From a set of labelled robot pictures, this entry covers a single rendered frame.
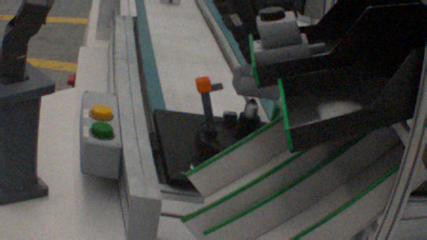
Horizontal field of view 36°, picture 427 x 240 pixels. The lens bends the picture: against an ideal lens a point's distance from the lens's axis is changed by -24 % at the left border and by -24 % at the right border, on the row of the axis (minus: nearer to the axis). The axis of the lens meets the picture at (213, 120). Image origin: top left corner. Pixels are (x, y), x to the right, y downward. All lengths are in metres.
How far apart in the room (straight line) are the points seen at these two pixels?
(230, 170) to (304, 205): 0.17
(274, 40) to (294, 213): 0.19
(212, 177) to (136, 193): 0.11
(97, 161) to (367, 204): 0.58
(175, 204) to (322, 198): 0.27
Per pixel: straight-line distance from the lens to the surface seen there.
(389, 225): 0.74
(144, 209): 1.08
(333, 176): 0.87
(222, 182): 1.03
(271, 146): 1.01
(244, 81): 1.18
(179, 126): 1.28
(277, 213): 0.88
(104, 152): 1.20
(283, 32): 0.85
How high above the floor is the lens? 1.47
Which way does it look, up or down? 22 degrees down
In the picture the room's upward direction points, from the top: 12 degrees clockwise
